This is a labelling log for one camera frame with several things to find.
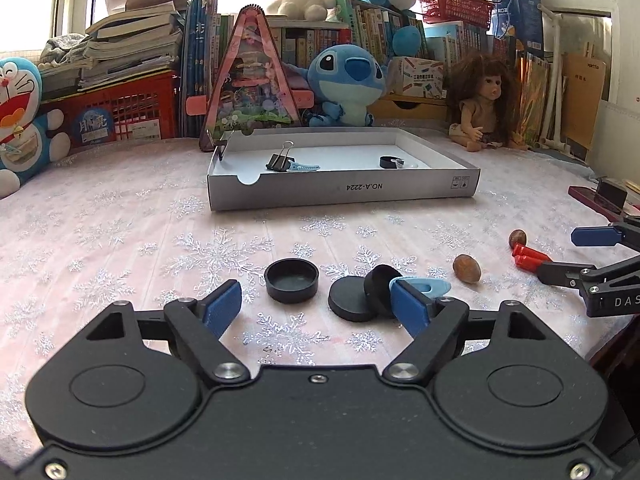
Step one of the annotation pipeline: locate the blue bear hair clip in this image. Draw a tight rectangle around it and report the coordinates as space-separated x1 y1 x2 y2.
390 276 451 307

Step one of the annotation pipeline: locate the red crayon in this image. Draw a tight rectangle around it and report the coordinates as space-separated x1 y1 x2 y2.
514 255 549 273
512 244 551 261

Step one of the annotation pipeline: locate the brown walnut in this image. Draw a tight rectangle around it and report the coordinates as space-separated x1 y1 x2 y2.
509 229 527 249
452 254 482 285

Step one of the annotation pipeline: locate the black round cup lid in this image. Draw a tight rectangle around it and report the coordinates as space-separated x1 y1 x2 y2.
264 258 319 304

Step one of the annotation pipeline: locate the clear plastic dome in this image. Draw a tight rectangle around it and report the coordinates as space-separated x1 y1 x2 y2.
395 158 420 169

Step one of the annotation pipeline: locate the black round cap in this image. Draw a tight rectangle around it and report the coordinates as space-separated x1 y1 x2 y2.
363 264 401 318
378 156 405 170

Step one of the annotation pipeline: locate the black binder clip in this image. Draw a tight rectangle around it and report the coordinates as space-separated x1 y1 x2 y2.
266 140 295 172
207 130 232 160

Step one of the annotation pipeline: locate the dark red phone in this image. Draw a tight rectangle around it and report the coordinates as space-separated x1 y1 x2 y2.
567 179 639 222

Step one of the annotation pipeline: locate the white pipe rack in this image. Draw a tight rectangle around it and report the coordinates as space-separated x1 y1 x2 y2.
538 3 570 155

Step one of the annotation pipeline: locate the pink snowflake tablecloth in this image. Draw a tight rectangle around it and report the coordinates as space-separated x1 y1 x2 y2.
1 140 628 465

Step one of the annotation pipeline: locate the white cardboard tray box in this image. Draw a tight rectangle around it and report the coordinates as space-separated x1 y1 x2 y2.
207 127 480 212

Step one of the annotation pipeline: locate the brown haired baby doll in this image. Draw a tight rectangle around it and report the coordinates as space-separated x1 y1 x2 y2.
447 53 525 152

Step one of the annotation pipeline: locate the black binder clip on tray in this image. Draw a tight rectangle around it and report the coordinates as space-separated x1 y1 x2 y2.
207 130 232 160

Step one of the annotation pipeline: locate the wooden drawer box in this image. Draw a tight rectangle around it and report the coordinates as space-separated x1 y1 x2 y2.
368 93 448 122

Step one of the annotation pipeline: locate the white pencil print box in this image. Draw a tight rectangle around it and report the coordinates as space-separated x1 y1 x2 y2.
387 56 444 99

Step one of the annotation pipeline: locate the red plastic crate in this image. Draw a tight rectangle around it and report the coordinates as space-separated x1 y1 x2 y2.
41 70 179 151

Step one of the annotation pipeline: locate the Stitch blue plush toy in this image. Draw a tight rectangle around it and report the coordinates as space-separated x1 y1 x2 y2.
284 44 386 128

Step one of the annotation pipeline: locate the pink triangular miniature house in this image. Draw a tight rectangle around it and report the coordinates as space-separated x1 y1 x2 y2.
186 4 312 153

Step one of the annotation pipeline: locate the Doraemon plush toy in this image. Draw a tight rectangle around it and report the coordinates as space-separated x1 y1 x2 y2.
1 58 72 198

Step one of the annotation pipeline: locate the red plastic basket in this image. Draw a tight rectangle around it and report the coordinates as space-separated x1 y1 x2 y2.
418 0 494 29

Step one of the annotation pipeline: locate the row of shelf books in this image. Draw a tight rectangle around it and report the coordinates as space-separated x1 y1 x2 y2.
179 0 547 137

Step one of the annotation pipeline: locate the stack of books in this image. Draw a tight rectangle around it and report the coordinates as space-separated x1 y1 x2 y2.
38 0 217 99

